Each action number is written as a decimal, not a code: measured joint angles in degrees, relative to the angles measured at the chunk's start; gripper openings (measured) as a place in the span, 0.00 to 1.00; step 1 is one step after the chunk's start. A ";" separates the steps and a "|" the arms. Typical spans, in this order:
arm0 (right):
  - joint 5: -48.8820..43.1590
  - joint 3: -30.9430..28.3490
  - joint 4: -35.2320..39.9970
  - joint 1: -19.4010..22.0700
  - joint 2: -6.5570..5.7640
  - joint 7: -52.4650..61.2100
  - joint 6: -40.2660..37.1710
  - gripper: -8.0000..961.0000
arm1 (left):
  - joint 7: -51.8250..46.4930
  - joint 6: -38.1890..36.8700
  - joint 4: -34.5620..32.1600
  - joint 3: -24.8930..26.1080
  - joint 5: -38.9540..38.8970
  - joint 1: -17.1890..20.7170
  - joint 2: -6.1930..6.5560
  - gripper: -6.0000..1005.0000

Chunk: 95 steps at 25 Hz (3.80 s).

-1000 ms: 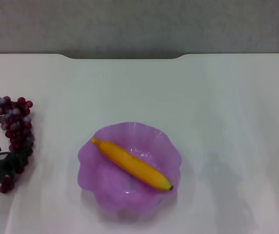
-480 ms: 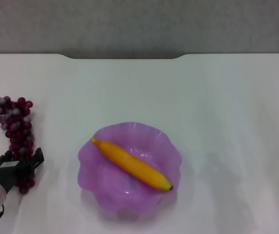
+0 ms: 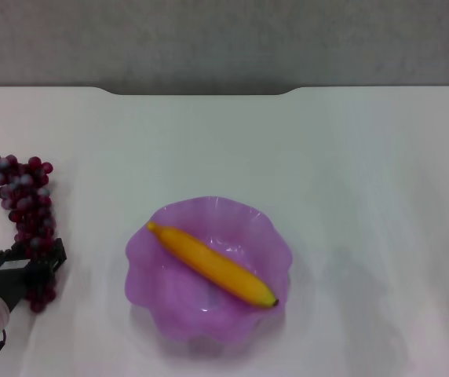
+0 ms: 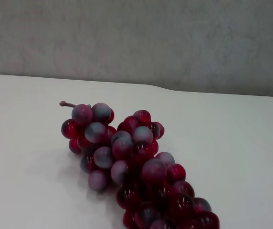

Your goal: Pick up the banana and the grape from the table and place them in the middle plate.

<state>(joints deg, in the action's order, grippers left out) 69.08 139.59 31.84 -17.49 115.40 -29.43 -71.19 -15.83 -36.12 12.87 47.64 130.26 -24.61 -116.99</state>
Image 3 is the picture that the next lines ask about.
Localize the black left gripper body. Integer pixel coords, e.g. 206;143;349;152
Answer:
0;257;55;316

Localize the yellow banana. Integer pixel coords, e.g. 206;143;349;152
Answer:
146;221;280;309

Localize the purple translucent wavy bowl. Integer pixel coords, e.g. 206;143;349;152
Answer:
124;196;294;349

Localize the dark red grape bunch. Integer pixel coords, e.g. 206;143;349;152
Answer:
0;154;59;314

